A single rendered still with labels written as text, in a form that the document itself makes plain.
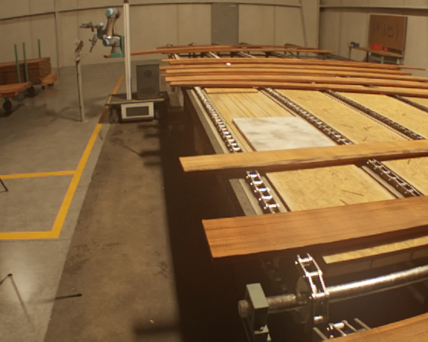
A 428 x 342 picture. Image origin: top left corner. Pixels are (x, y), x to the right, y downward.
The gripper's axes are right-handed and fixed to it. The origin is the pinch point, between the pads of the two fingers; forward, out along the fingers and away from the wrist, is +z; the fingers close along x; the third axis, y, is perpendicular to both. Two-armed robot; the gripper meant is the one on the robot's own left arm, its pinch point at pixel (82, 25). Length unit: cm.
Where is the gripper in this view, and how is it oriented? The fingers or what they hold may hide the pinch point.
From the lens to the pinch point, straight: 547.8
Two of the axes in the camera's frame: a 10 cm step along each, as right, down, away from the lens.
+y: 1.1, -8.0, -5.9
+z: -9.9, -0.5, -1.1
